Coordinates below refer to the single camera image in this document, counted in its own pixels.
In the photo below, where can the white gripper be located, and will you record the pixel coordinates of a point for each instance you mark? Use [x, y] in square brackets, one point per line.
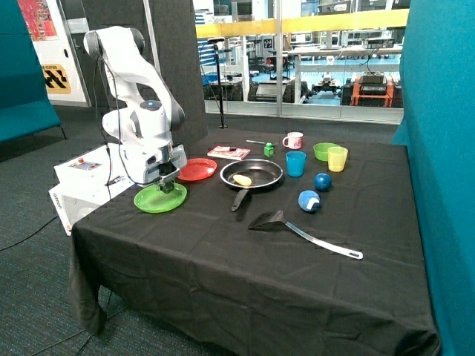
[157, 165]

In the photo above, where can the green toy bell pepper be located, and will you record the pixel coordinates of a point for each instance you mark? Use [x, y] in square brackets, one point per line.
[167, 187]

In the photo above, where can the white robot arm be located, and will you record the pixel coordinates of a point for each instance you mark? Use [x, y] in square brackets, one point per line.
[144, 126]

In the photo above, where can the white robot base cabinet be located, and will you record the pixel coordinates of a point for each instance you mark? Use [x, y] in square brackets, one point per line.
[88, 181]

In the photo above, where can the green plastic plate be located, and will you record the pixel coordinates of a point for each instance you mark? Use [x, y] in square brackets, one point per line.
[153, 200]

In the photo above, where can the red plastic plate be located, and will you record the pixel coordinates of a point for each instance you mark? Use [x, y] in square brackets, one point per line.
[197, 169]

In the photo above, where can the red book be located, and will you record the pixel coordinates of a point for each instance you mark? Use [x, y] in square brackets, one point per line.
[229, 152]

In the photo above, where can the silver pen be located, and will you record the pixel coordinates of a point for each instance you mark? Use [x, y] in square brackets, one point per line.
[256, 142]

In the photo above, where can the black frying pan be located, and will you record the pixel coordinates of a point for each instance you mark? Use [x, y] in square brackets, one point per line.
[264, 175]

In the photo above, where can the green toy cube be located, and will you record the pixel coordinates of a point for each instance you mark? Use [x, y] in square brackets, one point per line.
[269, 149]

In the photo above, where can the black slotted spatula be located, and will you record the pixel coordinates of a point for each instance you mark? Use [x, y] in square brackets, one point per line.
[267, 219]

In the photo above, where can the black tablecloth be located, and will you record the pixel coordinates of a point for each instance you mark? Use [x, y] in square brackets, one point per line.
[271, 292]

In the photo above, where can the blue plastic cup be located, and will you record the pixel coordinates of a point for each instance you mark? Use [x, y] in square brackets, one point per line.
[295, 163]

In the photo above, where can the pink and white mug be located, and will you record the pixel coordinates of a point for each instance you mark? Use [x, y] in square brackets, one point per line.
[293, 140]

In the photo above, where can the blue and white ball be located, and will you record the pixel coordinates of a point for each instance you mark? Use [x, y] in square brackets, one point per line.
[309, 201]

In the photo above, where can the dark blue ball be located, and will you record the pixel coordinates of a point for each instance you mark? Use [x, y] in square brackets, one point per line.
[323, 182]

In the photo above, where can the green plastic bowl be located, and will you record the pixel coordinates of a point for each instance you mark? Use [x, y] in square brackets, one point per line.
[321, 150]

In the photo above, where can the teal sofa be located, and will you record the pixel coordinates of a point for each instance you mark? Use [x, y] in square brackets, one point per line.
[25, 107]

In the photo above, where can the yellow plastic cup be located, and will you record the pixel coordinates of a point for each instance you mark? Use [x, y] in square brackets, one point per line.
[336, 158]

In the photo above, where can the orange mobile robot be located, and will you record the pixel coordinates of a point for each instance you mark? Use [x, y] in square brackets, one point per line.
[373, 89]

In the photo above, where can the teal partition wall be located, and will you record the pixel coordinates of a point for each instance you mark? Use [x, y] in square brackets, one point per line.
[437, 72]

